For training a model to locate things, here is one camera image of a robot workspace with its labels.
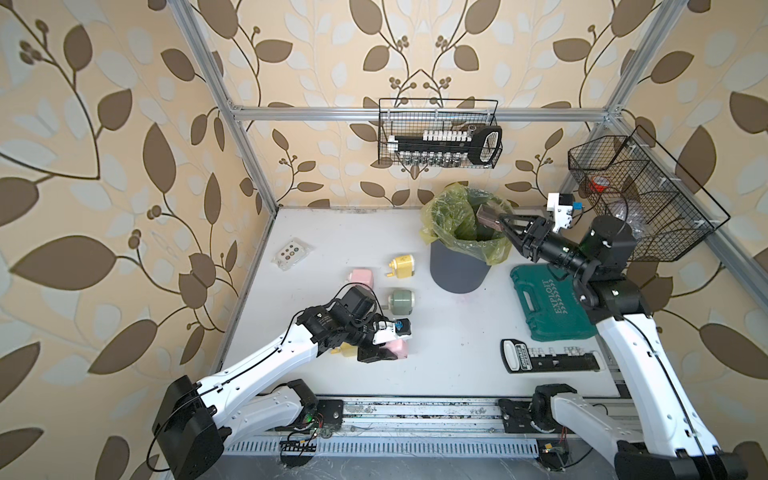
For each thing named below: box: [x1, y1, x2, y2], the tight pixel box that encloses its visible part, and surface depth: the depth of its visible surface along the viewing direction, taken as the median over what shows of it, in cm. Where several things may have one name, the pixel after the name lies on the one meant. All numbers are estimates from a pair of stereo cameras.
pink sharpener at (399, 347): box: [385, 339, 409, 359], surface depth 71 cm
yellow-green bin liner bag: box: [420, 184, 514, 265], surface depth 83 cm
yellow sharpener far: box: [386, 254, 415, 279], surface depth 98 cm
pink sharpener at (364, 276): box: [349, 269, 373, 288], surface depth 96 cm
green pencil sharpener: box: [388, 289, 415, 315], surface depth 89 cm
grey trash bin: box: [430, 240, 491, 294], surface depth 100 cm
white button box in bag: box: [271, 237, 315, 271], surface depth 106 cm
